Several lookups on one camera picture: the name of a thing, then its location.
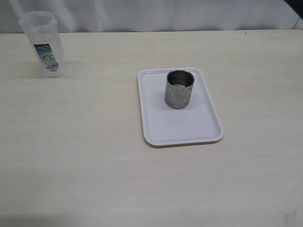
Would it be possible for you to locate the stainless steel cup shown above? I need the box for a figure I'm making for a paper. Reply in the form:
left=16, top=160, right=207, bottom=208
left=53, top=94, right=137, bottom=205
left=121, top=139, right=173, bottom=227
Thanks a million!
left=164, top=70, right=195, bottom=109

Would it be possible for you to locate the clear plastic water pitcher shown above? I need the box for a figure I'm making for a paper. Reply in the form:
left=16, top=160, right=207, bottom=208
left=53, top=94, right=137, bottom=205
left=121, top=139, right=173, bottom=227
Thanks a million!
left=19, top=11, right=67, bottom=78

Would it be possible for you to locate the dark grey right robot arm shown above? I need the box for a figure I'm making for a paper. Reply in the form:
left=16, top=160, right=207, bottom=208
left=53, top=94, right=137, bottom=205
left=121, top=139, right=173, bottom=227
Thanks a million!
left=285, top=0, right=303, bottom=19

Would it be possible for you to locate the white rectangular plastic tray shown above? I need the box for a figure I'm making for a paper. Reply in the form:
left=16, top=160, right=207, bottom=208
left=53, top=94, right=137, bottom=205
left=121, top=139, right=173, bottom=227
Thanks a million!
left=137, top=67, right=224, bottom=147

